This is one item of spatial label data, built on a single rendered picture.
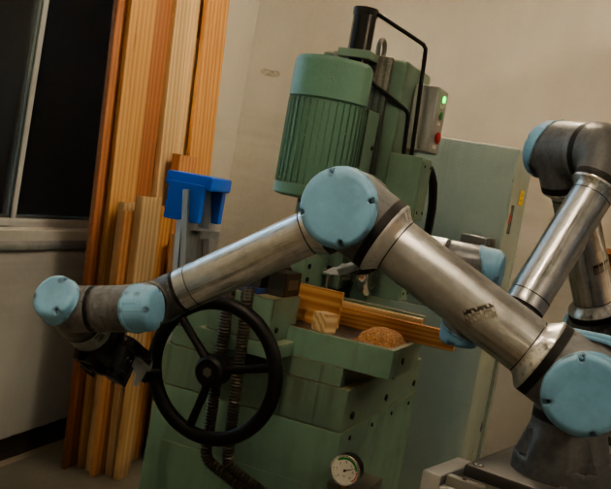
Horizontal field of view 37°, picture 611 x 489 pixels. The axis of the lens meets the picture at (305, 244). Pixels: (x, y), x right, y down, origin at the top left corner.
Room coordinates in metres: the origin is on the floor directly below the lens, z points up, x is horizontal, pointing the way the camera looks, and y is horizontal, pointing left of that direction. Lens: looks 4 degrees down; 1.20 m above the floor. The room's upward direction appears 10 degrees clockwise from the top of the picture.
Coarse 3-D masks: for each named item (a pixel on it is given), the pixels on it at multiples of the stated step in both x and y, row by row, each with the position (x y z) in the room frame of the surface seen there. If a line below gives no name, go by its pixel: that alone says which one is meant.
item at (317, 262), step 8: (312, 256) 2.01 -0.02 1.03; (320, 256) 2.05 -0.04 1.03; (296, 264) 1.97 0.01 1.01; (304, 264) 1.96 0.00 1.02; (312, 264) 2.00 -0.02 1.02; (320, 264) 2.05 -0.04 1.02; (304, 272) 1.96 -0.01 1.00; (312, 272) 2.01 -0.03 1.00; (320, 272) 2.05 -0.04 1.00; (304, 280) 1.97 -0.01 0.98; (312, 280) 2.02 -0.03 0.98; (320, 280) 2.06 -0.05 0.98
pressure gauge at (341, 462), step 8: (336, 456) 1.72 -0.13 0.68; (344, 456) 1.71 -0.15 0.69; (352, 456) 1.72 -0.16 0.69; (336, 464) 1.72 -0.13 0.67; (344, 464) 1.72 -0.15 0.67; (352, 464) 1.71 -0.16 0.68; (360, 464) 1.72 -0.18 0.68; (336, 472) 1.72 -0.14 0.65; (352, 472) 1.71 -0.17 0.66; (360, 472) 1.71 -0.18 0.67; (336, 480) 1.72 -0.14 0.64; (344, 480) 1.71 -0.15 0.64; (352, 480) 1.71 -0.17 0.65; (344, 488) 1.73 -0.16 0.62
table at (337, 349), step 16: (192, 320) 1.93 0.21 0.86; (208, 336) 1.80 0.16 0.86; (288, 336) 1.84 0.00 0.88; (304, 336) 1.83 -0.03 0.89; (320, 336) 1.82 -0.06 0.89; (336, 336) 1.81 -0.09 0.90; (352, 336) 1.84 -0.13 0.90; (256, 352) 1.76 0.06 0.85; (288, 352) 1.81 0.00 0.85; (304, 352) 1.83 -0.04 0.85; (320, 352) 1.81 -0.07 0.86; (336, 352) 1.80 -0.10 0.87; (352, 352) 1.79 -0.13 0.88; (368, 352) 1.78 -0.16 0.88; (384, 352) 1.77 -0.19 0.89; (400, 352) 1.80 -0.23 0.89; (416, 352) 1.93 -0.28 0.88; (352, 368) 1.79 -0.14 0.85; (368, 368) 1.78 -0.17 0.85; (384, 368) 1.76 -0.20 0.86; (400, 368) 1.82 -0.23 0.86
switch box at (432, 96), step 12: (432, 96) 2.21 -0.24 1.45; (420, 108) 2.22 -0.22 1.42; (432, 108) 2.21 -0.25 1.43; (444, 108) 2.28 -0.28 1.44; (420, 120) 2.22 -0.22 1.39; (432, 120) 2.21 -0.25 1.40; (408, 132) 2.23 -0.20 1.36; (420, 132) 2.22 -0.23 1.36; (432, 132) 2.21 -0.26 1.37; (408, 144) 2.23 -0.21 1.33; (420, 144) 2.22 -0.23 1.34; (432, 144) 2.23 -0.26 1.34
